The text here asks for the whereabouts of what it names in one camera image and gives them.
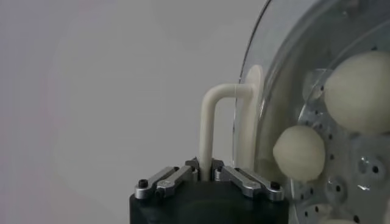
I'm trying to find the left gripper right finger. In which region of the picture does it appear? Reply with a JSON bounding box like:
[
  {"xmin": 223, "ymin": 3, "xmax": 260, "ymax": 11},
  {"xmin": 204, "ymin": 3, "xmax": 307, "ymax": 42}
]
[{"xmin": 211, "ymin": 158, "xmax": 286, "ymax": 203}]

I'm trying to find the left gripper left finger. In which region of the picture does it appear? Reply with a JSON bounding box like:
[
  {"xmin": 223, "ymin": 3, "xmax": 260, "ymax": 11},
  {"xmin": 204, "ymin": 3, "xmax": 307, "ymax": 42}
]
[{"xmin": 133, "ymin": 156, "xmax": 200, "ymax": 200}]

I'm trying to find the glass lid with cream handle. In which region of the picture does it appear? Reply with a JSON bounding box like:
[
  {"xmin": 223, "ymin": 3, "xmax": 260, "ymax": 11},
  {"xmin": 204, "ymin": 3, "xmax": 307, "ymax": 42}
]
[{"xmin": 199, "ymin": 0, "xmax": 390, "ymax": 224}]

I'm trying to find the perforated steel steamer basket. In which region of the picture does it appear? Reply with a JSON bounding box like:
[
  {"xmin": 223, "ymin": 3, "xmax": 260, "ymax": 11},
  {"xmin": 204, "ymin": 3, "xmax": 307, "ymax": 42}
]
[{"xmin": 255, "ymin": 0, "xmax": 390, "ymax": 224}]

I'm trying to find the white steamed baozi bun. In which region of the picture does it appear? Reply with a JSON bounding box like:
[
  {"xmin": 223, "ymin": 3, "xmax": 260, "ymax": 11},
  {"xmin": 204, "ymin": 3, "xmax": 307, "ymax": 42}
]
[
  {"xmin": 272, "ymin": 125, "xmax": 326, "ymax": 183},
  {"xmin": 323, "ymin": 50, "xmax": 390, "ymax": 135}
]

